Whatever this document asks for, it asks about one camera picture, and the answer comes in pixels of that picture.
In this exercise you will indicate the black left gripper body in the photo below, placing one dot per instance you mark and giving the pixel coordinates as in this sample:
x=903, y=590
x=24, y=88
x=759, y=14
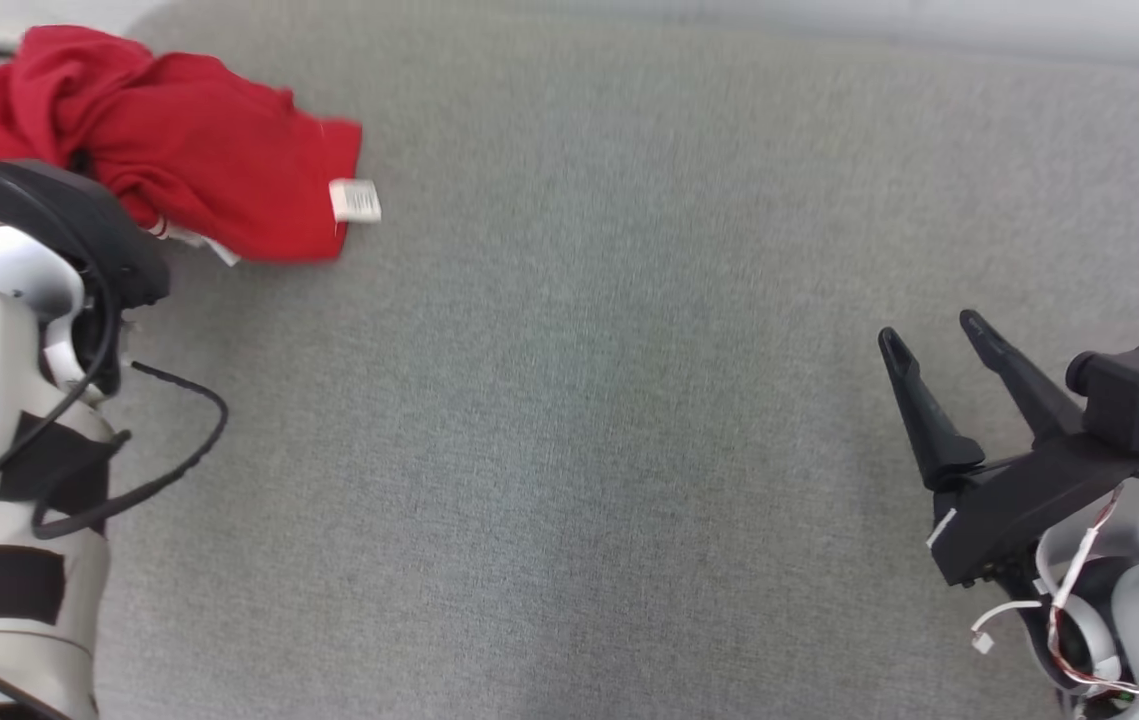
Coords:
x=99, y=230

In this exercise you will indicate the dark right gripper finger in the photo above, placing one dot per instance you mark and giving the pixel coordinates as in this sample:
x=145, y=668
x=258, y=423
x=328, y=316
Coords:
x=934, y=430
x=1029, y=390

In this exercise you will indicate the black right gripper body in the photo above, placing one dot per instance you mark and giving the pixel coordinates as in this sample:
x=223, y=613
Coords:
x=1009, y=500

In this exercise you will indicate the red Bulls 23 jersey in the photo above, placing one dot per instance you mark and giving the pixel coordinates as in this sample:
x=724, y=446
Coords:
x=209, y=150

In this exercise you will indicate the grey fabric sofa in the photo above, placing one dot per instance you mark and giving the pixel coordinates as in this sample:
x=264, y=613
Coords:
x=579, y=400

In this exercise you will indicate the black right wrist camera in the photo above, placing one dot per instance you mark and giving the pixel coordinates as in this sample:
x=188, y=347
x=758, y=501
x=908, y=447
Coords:
x=1129, y=390

